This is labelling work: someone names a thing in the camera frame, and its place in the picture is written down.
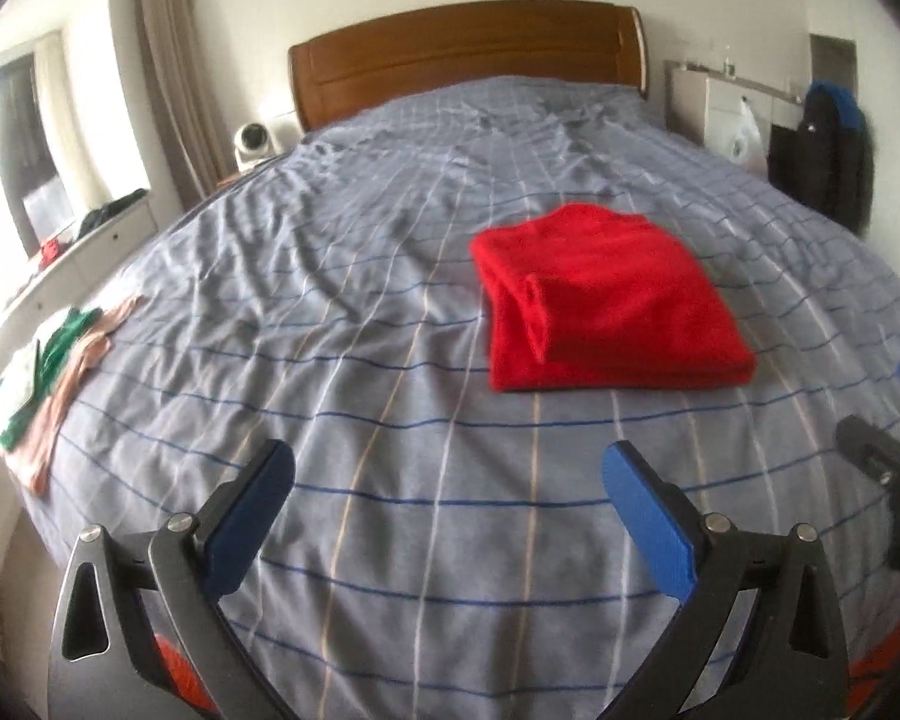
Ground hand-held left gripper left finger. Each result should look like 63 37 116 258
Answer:
49 439 297 720

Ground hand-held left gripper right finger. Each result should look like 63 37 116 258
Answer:
601 441 850 720

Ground red sweater with white print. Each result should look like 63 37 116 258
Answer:
469 202 757 393

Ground pile of clothes green pink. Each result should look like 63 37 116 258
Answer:
7 296 147 496

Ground dark clothes on windowsill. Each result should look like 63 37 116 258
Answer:
75 189 147 241

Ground black jacket with blue hood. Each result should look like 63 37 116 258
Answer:
766 79 875 233

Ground green and white garment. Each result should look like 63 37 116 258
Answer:
0 307 102 455

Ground bed with striped grey cover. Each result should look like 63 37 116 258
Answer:
22 75 900 720

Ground white plastic bag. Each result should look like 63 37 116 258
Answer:
724 97 764 166

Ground window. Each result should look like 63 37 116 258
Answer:
0 52 68 256

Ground beige curtain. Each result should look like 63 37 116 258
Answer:
135 0 230 203

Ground wooden headboard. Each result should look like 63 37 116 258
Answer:
288 0 650 132

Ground white security camera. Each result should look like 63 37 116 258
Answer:
232 122 277 173

